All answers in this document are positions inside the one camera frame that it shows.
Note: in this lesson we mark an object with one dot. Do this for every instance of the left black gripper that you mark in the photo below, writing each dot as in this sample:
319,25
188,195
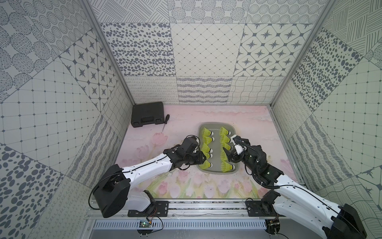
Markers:
196,157

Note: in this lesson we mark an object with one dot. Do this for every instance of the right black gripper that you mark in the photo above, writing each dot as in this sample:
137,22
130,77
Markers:
234,154

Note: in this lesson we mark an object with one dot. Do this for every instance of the yellow shuttlecock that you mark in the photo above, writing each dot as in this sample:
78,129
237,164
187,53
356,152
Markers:
207,155
206,165
226,167
225,139
223,131
226,146
207,132
206,148
207,139

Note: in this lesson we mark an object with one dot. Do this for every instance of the grey plastic storage box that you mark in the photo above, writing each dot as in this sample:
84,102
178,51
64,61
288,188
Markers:
218,153

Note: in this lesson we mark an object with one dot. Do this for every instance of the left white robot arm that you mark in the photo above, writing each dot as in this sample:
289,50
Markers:
112,192

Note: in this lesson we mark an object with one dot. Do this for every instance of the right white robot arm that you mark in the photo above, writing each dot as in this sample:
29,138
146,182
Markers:
287,198

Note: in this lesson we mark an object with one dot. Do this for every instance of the black plastic tool case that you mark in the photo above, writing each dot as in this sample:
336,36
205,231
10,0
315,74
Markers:
148,113

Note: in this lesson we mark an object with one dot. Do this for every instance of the small green circuit board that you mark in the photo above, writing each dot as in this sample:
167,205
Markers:
144,225

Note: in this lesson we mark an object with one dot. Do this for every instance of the black handled screwdriver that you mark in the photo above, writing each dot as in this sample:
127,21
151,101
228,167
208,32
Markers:
166,121

